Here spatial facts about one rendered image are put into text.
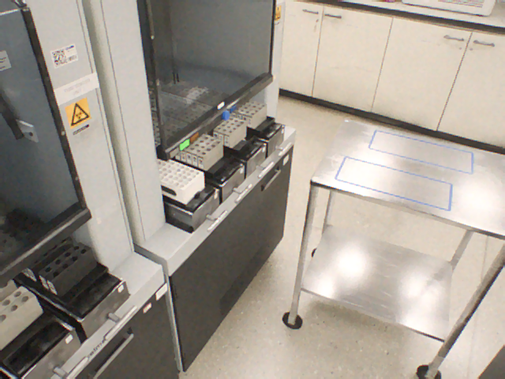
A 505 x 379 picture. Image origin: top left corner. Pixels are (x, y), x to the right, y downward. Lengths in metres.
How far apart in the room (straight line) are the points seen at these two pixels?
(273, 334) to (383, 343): 0.48
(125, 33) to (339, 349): 1.47
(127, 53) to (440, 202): 0.95
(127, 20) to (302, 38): 2.59
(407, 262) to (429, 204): 0.62
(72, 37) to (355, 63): 2.70
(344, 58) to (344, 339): 2.17
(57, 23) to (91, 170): 0.30
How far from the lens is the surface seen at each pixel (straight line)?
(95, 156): 0.92
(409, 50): 3.18
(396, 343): 1.94
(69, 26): 0.81
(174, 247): 1.16
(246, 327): 1.86
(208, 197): 1.20
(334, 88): 3.43
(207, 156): 1.25
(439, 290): 1.81
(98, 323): 1.02
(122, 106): 0.93
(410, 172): 1.40
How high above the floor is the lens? 1.57
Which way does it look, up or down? 38 degrees down
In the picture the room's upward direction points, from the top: 2 degrees clockwise
